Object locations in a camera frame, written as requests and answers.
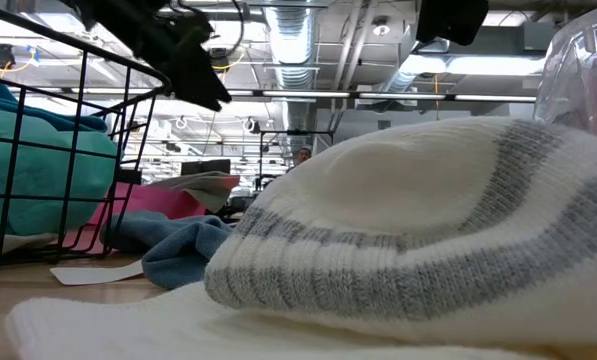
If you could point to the long ceiling light strip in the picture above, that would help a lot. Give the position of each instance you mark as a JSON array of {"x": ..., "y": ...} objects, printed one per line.
[{"x": 403, "y": 95}]

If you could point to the white sock with grey stripes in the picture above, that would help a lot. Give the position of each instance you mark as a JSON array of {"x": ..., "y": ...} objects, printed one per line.
[{"x": 378, "y": 200}]

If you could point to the blue shirt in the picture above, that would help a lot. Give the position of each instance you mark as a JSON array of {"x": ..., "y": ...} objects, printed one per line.
[{"x": 53, "y": 116}]

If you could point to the red plastic bin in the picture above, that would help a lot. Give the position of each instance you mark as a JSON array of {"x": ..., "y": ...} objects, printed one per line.
[{"x": 168, "y": 205}]

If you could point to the black background monitor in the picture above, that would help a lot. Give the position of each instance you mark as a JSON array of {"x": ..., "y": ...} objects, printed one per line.
[{"x": 205, "y": 167}]

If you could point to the turquoise shirt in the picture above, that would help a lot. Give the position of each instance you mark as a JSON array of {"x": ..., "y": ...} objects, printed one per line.
[{"x": 38, "y": 175}]

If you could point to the clear plastic bin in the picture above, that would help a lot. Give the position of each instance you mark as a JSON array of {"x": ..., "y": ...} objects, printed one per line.
[{"x": 563, "y": 75}]

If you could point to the white shirt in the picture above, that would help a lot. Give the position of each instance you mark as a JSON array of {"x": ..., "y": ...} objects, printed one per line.
[{"x": 3, "y": 242}]

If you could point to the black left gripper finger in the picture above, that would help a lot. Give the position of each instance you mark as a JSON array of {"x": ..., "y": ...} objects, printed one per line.
[
  {"x": 180, "y": 75},
  {"x": 205, "y": 70}
]

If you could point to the dark blue cloth with tag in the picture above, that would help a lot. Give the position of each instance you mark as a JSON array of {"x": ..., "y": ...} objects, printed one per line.
[{"x": 188, "y": 255}]

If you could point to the silver ventilation duct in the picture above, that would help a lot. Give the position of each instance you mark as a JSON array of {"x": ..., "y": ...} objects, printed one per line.
[{"x": 293, "y": 50}]

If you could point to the person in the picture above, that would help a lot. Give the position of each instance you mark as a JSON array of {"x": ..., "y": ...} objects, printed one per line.
[{"x": 303, "y": 156}]

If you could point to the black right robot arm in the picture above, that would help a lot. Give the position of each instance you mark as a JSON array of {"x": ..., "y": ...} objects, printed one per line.
[{"x": 453, "y": 20}]

